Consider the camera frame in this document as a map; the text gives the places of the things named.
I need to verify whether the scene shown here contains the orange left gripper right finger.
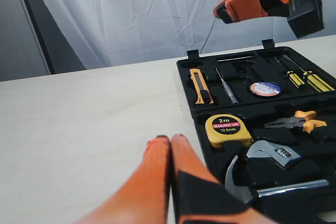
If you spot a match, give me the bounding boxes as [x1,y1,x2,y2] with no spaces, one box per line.
[171,134,275,223]

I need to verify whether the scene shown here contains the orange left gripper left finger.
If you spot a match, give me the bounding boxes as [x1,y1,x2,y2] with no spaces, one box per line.
[76,135,171,223]

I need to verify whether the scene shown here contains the black plastic tool case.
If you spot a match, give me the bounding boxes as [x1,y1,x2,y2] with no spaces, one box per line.
[177,40,335,223]

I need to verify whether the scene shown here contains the clear tester screwdriver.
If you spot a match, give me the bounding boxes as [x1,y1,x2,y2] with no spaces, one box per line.
[215,67,239,104]

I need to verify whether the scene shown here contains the small yellow black screwdriver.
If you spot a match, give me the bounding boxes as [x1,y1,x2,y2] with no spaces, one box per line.
[274,55,304,89]

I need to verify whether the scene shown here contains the claw hammer black handle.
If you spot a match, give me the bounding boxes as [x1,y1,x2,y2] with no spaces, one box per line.
[224,155,335,204]

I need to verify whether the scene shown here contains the yellow measuring tape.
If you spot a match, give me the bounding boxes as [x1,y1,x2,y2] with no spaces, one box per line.
[205,114,253,148]

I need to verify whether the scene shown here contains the large yellow black screwdriver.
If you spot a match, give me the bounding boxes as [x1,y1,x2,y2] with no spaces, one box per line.
[286,55,335,92]

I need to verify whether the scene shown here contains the electrical tape roll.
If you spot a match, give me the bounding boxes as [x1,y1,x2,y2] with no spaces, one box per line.
[250,81,281,98]

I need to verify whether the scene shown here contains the white backdrop curtain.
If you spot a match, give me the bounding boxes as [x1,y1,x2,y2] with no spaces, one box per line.
[27,0,336,70]

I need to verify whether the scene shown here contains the yellow utility knife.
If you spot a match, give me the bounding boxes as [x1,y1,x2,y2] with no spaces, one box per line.
[190,68,214,104]

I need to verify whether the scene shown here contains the yellow handled pliers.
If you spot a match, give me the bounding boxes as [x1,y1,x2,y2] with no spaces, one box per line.
[264,110,327,133]

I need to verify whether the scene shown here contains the adjustable wrench black handle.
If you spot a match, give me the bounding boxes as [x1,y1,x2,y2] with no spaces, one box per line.
[246,140,335,168]

